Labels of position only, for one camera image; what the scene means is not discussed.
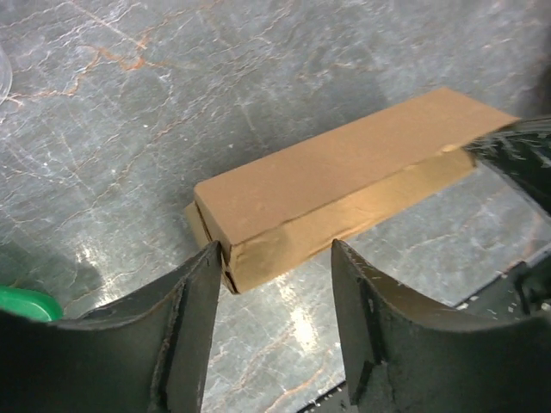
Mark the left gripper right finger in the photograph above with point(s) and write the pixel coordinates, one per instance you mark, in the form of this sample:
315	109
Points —
430	348

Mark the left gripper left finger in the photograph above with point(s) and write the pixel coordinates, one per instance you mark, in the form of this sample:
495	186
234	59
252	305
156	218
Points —
145	352

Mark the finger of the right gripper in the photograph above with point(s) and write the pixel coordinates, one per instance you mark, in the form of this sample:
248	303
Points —
520	152

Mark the brown cardboard box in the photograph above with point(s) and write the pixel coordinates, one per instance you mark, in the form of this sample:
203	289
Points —
275	213

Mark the green plastic basket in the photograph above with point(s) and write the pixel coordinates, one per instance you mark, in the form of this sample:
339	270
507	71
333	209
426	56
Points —
30	304

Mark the clear plastic water bottle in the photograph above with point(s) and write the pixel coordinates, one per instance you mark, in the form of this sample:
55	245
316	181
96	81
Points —
5	75

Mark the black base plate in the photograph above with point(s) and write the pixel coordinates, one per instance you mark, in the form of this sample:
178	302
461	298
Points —
495	292

